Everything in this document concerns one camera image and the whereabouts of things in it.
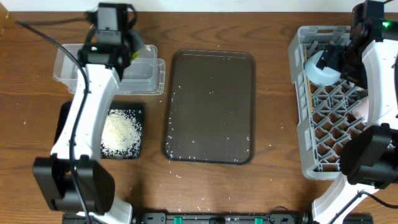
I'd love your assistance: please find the dark brown serving tray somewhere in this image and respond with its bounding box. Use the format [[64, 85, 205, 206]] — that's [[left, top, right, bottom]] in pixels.
[[162, 49, 256, 166]]

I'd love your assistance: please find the white paper napkin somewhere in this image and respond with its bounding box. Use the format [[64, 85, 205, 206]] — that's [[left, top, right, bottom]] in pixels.
[[131, 51, 139, 62]]

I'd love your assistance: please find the light blue bowl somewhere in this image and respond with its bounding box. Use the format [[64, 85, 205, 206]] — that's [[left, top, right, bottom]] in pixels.
[[305, 50, 341, 86]]

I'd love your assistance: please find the pink cup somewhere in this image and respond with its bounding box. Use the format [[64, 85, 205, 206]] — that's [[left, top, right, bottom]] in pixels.
[[353, 97, 369, 123]]

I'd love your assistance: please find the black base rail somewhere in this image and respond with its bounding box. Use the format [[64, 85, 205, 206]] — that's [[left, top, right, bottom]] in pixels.
[[61, 212, 374, 224]]

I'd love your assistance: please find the grey dishwasher rack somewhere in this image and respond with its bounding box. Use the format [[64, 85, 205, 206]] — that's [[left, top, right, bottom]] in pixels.
[[287, 25, 398, 181]]

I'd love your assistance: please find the white rice pile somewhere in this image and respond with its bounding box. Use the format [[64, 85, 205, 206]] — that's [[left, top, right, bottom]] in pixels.
[[99, 108, 143, 159]]

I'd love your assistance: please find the clear plastic bin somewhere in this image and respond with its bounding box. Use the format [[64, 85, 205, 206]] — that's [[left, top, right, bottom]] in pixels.
[[53, 45, 165, 95]]

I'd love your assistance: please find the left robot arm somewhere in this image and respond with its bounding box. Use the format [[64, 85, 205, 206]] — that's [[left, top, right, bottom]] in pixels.
[[32, 2, 143, 223]]

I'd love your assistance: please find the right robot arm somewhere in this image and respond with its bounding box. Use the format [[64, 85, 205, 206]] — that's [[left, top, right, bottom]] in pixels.
[[305, 1, 397, 223]]

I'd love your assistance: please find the black waste tray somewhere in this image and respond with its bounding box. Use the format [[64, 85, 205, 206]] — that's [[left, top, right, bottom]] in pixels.
[[53, 101, 146, 160]]

